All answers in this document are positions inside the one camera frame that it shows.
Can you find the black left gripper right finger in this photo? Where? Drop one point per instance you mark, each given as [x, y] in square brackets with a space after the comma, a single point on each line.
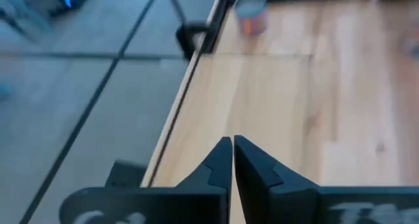
[294, 204]

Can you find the short teal pink striped can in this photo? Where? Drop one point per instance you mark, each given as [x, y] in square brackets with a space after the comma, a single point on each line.
[251, 11]

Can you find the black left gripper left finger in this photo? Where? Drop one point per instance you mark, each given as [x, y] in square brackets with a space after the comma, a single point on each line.
[183, 204]

